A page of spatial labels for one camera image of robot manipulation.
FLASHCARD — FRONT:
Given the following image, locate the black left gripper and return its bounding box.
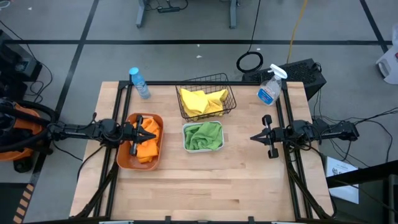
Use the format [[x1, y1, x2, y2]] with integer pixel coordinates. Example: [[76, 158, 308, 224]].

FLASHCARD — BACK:
[[121, 114, 157, 157]]

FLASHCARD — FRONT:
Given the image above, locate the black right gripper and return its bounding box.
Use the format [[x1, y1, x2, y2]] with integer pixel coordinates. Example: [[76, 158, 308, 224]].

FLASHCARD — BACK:
[[250, 114, 287, 159]]

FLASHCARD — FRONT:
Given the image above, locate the large orange microfiber towel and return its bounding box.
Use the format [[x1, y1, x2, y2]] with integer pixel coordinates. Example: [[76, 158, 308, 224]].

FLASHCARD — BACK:
[[134, 117, 161, 158]]

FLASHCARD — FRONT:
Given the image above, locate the orange plastic basket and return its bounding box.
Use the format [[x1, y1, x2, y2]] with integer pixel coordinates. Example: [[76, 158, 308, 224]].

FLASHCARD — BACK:
[[116, 112, 165, 172]]

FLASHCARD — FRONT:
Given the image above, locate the clear spray bottle blue label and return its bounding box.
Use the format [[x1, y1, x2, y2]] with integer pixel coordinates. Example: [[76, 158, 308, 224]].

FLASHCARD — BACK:
[[256, 63, 289, 106]]

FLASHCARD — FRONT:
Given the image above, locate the blue-capped clear water bottle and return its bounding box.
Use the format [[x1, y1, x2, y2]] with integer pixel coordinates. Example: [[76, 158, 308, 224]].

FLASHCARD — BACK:
[[129, 67, 152, 100]]

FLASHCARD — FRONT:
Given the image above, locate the white plastic tray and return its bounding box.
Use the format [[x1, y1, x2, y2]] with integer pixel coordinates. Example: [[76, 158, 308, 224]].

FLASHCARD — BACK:
[[182, 120, 225, 154]]

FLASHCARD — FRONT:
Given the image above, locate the black computer case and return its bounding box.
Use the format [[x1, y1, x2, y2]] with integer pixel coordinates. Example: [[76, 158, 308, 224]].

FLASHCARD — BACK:
[[241, 58, 327, 101]]

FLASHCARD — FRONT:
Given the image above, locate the white printed paper sheet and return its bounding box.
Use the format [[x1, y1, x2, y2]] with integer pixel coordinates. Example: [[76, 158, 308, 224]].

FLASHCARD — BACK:
[[325, 155, 360, 205]]

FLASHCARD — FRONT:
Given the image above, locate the black metal beam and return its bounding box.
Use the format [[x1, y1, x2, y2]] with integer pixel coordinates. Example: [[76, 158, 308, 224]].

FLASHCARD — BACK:
[[326, 159, 398, 189]]

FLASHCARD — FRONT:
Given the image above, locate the grey desk leg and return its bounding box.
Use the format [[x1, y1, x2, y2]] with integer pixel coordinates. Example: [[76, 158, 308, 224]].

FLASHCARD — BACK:
[[229, 0, 239, 30], [135, 0, 149, 29]]

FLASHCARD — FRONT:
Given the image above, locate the black power strip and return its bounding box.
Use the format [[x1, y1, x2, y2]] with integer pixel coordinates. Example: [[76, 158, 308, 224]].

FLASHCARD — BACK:
[[157, 6, 183, 14]]

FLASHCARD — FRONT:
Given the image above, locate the orange and black vacuum cleaner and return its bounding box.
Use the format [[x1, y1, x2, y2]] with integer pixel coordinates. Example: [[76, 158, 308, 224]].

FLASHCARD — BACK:
[[0, 98, 60, 174]]

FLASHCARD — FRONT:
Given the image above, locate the small black equipment box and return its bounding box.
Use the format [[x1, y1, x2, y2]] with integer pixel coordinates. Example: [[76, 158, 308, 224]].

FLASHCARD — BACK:
[[0, 81, 29, 101]]

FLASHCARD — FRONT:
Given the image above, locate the white plastic device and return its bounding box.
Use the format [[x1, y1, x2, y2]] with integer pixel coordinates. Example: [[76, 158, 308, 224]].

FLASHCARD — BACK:
[[375, 23, 398, 85]]

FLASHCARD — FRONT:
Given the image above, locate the black mat with striped edge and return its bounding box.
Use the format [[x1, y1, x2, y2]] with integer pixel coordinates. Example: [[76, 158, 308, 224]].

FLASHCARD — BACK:
[[0, 182, 35, 224]]

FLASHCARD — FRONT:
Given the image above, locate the black wire basket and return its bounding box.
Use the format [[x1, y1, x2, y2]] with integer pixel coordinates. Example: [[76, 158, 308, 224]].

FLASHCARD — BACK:
[[175, 73, 237, 123]]

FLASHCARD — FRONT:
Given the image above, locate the black aluminium table frame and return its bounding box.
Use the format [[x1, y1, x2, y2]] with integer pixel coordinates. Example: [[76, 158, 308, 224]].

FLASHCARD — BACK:
[[70, 80, 336, 224]]

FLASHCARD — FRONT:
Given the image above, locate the black coiled cable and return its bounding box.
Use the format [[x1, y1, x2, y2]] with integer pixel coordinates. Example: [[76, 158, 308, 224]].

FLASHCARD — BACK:
[[236, 0, 264, 74]]

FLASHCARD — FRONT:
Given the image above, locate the black floor cable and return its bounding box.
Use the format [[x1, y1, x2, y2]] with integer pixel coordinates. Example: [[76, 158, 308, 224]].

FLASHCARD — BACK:
[[310, 88, 398, 164]]

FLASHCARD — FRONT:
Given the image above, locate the yellow cable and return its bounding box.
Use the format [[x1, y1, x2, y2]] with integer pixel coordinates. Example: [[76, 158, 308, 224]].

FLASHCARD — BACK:
[[285, 0, 309, 65]]

